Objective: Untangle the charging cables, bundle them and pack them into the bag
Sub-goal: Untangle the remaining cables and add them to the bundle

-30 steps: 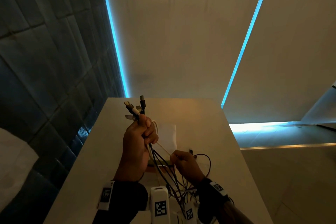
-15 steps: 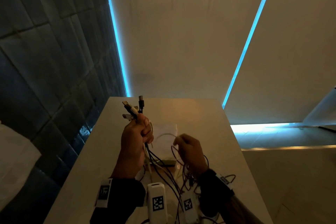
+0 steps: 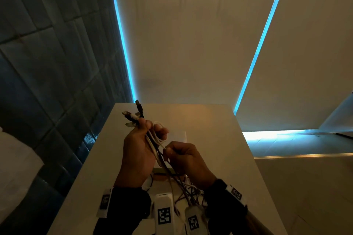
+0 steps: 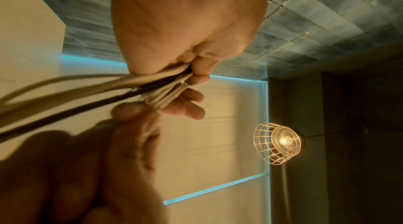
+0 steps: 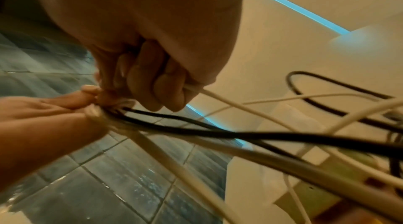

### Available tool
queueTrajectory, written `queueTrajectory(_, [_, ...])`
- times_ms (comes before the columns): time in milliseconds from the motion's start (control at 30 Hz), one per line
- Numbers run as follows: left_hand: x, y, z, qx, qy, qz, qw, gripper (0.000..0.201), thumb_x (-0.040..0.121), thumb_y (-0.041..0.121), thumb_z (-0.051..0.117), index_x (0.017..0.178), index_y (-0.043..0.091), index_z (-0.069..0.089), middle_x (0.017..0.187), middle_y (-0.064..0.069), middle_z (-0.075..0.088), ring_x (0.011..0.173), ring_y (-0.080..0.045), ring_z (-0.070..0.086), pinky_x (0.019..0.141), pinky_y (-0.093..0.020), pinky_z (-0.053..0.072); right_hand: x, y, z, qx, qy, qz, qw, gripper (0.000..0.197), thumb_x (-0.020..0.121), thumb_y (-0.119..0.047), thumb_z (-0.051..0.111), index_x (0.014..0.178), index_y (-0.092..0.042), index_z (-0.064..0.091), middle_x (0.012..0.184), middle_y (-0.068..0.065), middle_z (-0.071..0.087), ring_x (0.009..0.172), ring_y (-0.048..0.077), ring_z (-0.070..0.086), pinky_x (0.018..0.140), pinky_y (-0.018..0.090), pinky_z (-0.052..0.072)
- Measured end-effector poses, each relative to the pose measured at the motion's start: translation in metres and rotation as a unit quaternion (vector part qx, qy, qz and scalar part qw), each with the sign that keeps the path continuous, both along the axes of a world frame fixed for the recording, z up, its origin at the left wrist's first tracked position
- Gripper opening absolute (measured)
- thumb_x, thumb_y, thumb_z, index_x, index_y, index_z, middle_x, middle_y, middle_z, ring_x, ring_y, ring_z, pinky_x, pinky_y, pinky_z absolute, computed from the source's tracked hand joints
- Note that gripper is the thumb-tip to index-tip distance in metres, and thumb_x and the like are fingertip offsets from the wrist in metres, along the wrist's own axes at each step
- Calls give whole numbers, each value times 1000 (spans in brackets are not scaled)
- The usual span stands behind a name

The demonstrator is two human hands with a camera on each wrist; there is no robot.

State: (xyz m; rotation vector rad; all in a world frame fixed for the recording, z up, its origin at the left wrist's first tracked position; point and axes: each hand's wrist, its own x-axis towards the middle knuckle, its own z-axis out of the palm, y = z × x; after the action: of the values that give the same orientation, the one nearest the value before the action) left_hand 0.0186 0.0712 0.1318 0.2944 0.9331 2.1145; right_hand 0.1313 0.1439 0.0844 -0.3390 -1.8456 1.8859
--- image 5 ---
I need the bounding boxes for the white plastic pouch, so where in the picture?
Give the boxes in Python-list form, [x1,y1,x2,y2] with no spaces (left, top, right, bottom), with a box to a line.
[273,148,403,224]

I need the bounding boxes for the white table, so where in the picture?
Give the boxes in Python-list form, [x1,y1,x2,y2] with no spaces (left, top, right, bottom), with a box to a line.
[224,68,403,224]

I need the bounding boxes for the person's left hand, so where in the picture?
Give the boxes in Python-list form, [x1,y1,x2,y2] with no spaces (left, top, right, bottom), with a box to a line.
[0,85,110,191]

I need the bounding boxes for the person's right hand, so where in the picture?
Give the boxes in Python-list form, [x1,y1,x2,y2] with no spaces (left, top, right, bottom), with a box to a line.
[26,0,246,113]

